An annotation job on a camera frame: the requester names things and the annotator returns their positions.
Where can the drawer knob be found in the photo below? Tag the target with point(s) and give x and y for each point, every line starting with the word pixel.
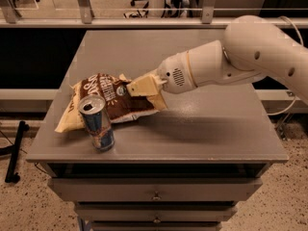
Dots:
pixel 156 197
pixel 156 220

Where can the metal railing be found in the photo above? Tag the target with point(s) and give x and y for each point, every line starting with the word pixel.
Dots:
pixel 109 13

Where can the brown chip bag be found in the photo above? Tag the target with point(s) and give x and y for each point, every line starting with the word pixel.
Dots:
pixel 121 106

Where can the grey drawer cabinet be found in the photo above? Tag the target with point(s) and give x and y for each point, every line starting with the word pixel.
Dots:
pixel 203 154

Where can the top drawer knob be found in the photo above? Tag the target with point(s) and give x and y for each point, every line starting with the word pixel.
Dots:
pixel 156 197

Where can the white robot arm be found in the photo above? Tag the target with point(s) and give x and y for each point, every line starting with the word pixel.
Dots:
pixel 251 48

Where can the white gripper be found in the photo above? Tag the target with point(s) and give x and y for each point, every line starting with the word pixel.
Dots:
pixel 174 74

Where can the black stand leg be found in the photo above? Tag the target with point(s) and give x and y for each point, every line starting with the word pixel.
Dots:
pixel 12 176

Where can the black office chair centre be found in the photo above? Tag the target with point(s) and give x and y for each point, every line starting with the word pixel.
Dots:
pixel 154 9

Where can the redbull can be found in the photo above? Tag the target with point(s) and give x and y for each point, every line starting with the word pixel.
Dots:
pixel 93 111

